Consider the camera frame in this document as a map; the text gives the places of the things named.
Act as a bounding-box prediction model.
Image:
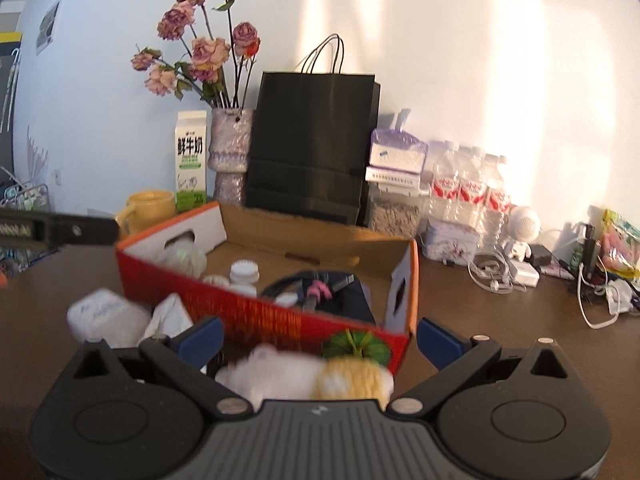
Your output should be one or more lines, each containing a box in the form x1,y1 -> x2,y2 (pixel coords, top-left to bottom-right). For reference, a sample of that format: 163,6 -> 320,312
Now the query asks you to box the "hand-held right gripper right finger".
387,317 -> 568,418

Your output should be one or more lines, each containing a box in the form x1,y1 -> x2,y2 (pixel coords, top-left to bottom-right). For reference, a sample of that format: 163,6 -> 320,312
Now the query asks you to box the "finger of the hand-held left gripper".
49,212 -> 121,248

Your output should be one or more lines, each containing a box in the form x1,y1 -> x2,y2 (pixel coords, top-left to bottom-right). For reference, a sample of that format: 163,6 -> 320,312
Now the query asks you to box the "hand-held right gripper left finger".
72,316 -> 253,418

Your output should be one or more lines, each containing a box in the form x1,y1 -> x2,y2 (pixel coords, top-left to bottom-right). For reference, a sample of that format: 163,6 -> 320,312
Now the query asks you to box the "red cardboard box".
116,201 -> 420,378

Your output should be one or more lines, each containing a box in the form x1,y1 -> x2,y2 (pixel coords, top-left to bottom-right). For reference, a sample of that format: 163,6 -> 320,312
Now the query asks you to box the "white orange plush cat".
215,342 -> 396,408

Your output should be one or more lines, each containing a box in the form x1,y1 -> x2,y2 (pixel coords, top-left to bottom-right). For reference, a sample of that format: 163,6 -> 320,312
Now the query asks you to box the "yellow mug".
115,190 -> 178,238

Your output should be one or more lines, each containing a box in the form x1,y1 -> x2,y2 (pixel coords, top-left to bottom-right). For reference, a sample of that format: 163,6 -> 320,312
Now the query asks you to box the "white bottle ribbed cap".
229,259 -> 261,296

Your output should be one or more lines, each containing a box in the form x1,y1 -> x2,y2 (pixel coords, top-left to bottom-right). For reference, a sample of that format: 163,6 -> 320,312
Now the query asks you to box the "white plastic bag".
155,240 -> 208,278

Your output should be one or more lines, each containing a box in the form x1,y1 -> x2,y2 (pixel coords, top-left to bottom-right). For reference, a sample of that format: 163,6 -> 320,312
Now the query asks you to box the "white tissue packet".
66,287 -> 153,348

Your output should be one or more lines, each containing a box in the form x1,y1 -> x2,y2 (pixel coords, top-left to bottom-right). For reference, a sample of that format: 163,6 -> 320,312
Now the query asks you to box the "floral print pouch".
422,220 -> 481,263

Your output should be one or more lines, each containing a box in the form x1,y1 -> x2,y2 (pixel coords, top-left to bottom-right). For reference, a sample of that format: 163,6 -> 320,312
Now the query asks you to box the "white charger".
510,260 -> 541,286

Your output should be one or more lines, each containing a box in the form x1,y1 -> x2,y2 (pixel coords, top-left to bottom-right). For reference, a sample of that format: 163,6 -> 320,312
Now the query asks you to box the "black cloth cap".
260,269 -> 378,326

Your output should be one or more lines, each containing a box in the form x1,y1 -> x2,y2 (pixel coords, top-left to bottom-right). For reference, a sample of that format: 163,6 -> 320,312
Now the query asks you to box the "grey cabinet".
0,2 -> 23,186

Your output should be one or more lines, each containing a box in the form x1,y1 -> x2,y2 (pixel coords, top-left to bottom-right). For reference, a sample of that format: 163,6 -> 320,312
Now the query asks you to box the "white green milk carton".
174,110 -> 208,213

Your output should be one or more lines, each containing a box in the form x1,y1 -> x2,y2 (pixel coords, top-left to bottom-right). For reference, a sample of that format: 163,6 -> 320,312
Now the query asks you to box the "white round speaker figurine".
500,205 -> 542,261

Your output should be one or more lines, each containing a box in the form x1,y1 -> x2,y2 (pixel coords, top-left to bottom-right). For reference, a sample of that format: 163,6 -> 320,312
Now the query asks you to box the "textured glass vase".
207,107 -> 254,206

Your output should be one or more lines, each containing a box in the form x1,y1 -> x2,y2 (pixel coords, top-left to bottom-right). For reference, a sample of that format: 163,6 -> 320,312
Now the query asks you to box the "flat white box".
365,165 -> 431,198

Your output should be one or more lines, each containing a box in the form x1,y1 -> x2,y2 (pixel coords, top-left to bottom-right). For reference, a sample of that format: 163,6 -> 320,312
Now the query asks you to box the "black stand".
570,222 -> 601,293

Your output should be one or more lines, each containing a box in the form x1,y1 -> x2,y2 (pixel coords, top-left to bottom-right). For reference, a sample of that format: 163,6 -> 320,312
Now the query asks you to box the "purple tissue pack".
369,109 -> 430,173

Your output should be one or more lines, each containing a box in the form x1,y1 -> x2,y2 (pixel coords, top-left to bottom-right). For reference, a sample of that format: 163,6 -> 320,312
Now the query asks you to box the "yellow snack bag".
600,209 -> 640,281

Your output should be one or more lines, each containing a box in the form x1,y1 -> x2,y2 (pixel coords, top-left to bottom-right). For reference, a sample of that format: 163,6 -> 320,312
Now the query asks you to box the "dried pink flower bouquet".
131,0 -> 262,110

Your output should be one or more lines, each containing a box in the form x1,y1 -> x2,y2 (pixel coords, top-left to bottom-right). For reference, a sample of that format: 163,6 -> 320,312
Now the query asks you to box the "black paper bag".
244,34 -> 382,227

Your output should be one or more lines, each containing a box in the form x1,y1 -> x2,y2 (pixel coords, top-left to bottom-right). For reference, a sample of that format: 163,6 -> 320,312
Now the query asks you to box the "wire rack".
0,182 -> 53,213

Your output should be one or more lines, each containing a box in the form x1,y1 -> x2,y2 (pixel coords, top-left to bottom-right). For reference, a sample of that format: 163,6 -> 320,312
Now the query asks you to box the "purple wall decal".
25,125 -> 51,186

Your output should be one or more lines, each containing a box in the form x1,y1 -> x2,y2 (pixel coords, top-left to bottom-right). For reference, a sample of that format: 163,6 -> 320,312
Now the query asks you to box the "white earphone cable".
467,250 -> 516,293

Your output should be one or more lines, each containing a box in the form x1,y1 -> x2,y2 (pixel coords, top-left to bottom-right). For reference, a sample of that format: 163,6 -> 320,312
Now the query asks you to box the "grey wall poster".
36,0 -> 63,56

